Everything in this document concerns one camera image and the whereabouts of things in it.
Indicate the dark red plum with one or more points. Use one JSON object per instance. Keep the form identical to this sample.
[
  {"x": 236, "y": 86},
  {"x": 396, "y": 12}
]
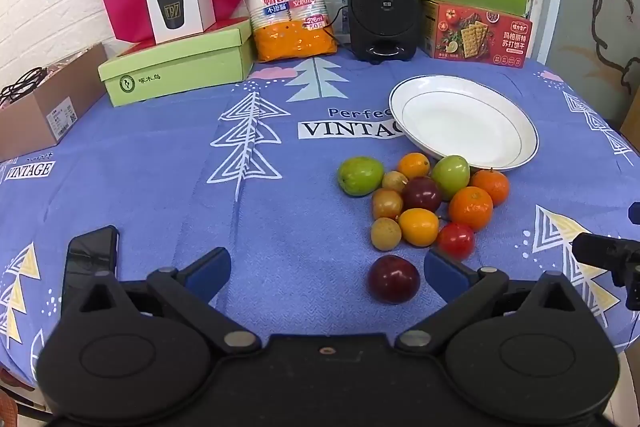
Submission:
[
  {"x": 421, "y": 194},
  {"x": 394, "y": 279}
]

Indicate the white plate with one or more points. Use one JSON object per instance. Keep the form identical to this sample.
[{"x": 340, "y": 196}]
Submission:
[{"x": 465, "y": 122}]

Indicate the black speaker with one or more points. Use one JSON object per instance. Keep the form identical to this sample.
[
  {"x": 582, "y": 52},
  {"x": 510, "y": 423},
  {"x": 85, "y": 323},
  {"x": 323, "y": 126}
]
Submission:
[{"x": 382, "y": 2}]

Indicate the cartoon wall sticker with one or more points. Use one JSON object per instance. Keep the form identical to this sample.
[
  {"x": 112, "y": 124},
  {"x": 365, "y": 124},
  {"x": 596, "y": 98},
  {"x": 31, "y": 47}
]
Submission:
[{"x": 612, "y": 22}]

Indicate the blue printed tablecloth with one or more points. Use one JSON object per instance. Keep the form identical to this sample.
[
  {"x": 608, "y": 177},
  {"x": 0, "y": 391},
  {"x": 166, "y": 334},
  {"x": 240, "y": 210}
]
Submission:
[{"x": 165, "y": 187}]

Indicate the orange tangerine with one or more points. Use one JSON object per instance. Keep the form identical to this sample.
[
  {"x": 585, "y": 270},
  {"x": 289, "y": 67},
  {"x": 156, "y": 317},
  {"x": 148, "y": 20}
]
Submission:
[
  {"x": 492, "y": 186},
  {"x": 470, "y": 208}
]

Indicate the black smartphone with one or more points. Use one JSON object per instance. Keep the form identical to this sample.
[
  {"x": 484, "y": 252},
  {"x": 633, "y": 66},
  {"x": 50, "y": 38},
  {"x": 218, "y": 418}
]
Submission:
[{"x": 92, "y": 252}]

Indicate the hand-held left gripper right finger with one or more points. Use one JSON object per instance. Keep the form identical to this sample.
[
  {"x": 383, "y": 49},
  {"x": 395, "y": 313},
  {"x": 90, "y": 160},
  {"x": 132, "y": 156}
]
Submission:
[{"x": 444, "y": 274}]

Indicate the green mango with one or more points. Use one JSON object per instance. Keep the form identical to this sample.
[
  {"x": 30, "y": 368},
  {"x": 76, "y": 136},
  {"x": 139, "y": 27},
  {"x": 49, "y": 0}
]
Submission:
[
  {"x": 360, "y": 177},
  {"x": 451, "y": 176}
]

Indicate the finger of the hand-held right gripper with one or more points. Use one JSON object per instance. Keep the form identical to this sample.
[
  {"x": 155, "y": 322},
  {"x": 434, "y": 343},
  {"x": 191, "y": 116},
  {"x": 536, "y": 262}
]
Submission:
[
  {"x": 602, "y": 251},
  {"x": 635, "y": 213}
]

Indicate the red tomato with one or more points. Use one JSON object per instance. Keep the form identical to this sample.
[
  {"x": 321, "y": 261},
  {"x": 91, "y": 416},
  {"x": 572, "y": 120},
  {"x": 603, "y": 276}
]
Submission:
[{"x": 456, "y": 239}]

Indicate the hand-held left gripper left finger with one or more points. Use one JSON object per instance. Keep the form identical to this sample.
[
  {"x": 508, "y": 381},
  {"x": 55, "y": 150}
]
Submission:
[{"x": 210, "y": 271}]

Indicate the yellow orange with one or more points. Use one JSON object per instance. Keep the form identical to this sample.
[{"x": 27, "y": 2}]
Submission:
[{"x": 419, "y": 227}]

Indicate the brown passion fruit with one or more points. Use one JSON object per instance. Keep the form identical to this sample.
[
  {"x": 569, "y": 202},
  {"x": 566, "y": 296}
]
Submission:
[
  {"x": 394, "y": 181},
  {"x": 387, "y": 204},
  {"x": 385, "y": 234}
]

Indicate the brown cardboard box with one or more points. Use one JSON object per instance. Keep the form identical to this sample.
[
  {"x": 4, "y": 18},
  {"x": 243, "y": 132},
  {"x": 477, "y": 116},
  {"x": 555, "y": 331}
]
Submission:
[{"x": 45, "y": 117}]

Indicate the small orange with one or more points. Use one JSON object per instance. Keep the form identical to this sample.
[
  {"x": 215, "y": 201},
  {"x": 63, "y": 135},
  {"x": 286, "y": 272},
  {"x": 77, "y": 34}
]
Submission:
[{"x": 413, "y": 165}]

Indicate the green shoe box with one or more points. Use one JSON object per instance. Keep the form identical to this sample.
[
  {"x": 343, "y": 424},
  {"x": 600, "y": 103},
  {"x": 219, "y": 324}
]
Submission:
[{"x": 175, "y": 69}]

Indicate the red cracker box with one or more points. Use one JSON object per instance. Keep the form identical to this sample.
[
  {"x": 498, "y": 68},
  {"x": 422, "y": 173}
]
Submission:
[{"x": 475, "y": 34}]

